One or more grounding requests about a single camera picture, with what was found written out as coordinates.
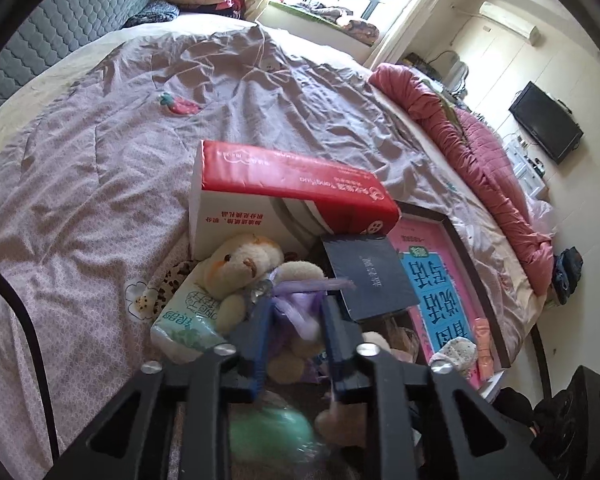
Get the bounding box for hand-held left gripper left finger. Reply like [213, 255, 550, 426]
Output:
[45, 301, 274, 480]

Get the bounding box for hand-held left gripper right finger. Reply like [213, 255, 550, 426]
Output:
[321, 297, 556, 480]

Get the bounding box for green white tissue pack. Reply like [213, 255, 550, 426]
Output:
[150, 262, 242, 364]

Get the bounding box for cream teddy bear purple dress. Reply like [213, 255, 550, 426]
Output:
[202, 234, 357, 386]

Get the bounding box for dark framed tray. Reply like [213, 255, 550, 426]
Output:
[385, 202, 513, 396]

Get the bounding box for pale green soft ball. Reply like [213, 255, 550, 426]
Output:
[229, 405, 315, 466]

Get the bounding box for clear plastic bag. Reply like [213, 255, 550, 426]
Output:
[380, 317, 422, 367]

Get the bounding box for dark blue box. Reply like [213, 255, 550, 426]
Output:
[321, 234, 421, 322]

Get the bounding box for leopard print scrunchie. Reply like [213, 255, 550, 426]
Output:
[150, 259, 202, 322]

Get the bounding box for pink blue book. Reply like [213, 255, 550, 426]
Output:
[387, 217, 496, 391]

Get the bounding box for white knitted cloth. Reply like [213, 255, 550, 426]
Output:
[429, 337, 478, 376]

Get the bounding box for pink tube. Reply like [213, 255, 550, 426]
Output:
[474, 317, 496, 381]

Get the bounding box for red white tissue box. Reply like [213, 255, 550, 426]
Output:
[189, 140, 400, 261]

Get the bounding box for purple floral bedsheet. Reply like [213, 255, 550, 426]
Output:
[0, 22, 546, 461]

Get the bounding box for pink quilt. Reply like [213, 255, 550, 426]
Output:
[369, 62, 556, 293]

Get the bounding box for dark clothes heap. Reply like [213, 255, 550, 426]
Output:
[550, 246, 586, 306]

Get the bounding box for black speaker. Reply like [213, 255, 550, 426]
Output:
[530, 366, 600, 480]

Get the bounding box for white plastic drawers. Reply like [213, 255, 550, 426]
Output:
[502, 132, 551, 201]

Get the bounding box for black television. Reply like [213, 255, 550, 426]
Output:
[509, 81, 583, 166]

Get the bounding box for windowsill bedding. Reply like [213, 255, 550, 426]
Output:
[270, 0, 381, 43]

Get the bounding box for dark knitted blanket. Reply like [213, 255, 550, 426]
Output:
[122, 0, 181, 28]

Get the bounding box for white air conditioner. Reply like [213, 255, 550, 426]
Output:
[479, 1, 542, 45]

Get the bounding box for grey quilted headboard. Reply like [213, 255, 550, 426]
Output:
[0, 0, 173, 126]

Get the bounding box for black cable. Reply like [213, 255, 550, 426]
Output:
[0, 255, 61, 461]

